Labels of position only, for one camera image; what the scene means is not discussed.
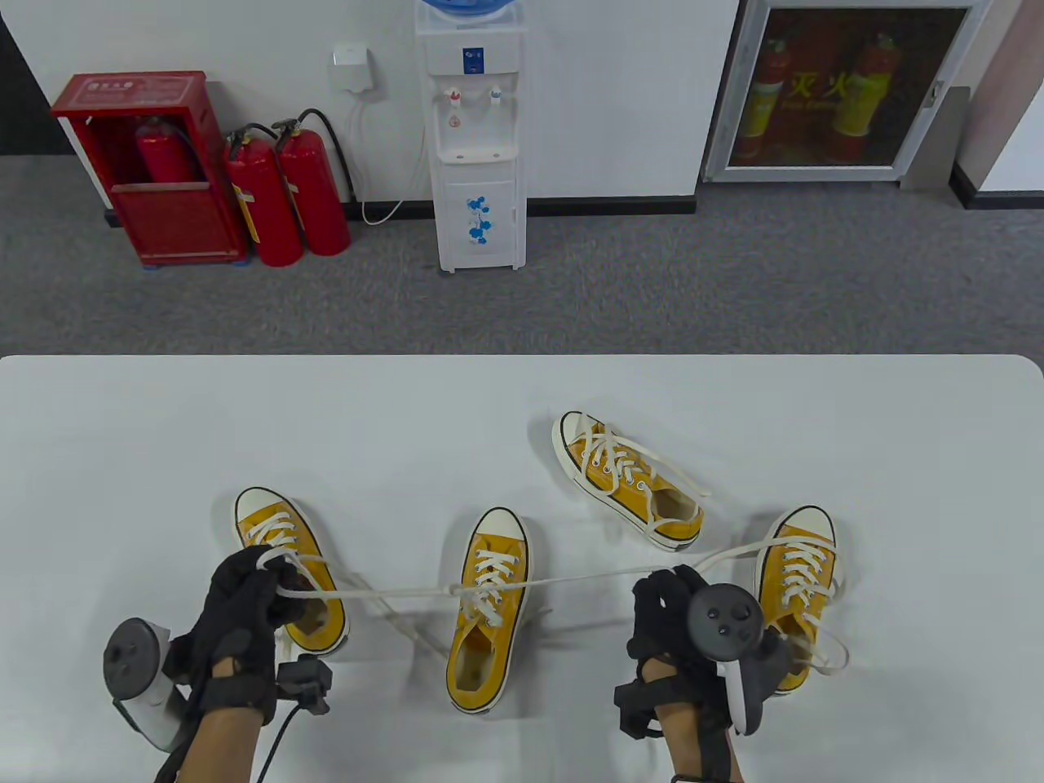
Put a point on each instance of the white wall box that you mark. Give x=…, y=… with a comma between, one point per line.
x=355, y=69

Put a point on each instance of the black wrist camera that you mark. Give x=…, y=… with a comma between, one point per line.
x=636, y=710
x=303, y=685

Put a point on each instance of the glass door fire cabinet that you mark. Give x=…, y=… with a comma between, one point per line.
x=856, y=98

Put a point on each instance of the person's right forearm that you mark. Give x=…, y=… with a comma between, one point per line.
x=685, y=746

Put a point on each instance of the red fire extinguisher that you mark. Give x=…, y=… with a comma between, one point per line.
x=265, y=204
x=314, y=196
x=163, y=159

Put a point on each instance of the red fire extinguisher cabinet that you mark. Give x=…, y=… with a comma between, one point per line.
x=179, y=220

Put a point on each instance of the grey tracking controller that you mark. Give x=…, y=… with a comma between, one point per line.
x=130, y=652
x=722, y=620

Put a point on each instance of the white water dispenser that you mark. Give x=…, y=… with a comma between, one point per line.
x=477, y=204

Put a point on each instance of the person's left forearm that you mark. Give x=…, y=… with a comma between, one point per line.
x=216, y=750

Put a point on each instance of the person's right hand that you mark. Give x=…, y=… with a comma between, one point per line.
x=661, y=612

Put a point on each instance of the person's left hand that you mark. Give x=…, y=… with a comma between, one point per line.
x=236, y=595

